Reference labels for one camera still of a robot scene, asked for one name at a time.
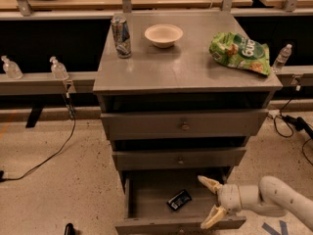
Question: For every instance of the green snack bag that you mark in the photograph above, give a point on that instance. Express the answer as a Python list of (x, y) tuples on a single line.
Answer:
[(232, 50)]

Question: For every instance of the black object floor bottom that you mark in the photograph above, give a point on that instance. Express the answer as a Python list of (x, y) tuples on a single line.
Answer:
[(69, 230)]

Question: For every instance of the grey wooden drawer cabinet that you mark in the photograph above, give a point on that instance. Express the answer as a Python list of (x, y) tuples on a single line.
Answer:
[(183, 77)]

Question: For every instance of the grey open bottom drawer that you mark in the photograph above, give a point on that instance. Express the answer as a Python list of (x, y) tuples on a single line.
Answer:
[(146, 194)]

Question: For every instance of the dark blue rxbar wrapper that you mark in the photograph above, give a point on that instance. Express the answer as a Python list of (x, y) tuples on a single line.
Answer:
[(179, 200)]

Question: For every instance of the clear water bottle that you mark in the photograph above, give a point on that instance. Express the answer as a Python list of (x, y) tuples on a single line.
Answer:
[(282, 58)]

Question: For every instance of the grey top drawer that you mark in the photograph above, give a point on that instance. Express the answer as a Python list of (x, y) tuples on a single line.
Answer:
[(182, 124)]

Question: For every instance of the grey middle drawer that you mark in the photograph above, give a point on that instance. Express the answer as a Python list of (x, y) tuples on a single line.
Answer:
[(177, 158)]

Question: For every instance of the clear pump bottle far left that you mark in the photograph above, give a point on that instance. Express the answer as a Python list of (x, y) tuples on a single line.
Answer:
[(11, 69)]

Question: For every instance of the grey metal rail shelf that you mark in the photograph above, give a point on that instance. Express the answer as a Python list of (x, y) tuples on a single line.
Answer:
[(45, 83)]

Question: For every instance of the tall drink can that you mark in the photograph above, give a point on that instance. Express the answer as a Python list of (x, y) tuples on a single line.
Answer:
[(121, 36)]

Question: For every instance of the white paper bowl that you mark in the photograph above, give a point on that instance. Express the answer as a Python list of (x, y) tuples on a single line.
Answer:
[(163, 35)]

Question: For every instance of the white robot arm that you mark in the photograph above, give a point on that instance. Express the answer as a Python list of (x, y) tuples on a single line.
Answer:
[(270, 197)]

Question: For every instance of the clear pump bottle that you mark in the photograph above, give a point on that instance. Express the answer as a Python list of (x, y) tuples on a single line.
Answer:
[(11, 69), (58, 69)]

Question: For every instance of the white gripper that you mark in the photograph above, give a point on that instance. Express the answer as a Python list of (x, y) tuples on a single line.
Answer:
[(229, 197)]

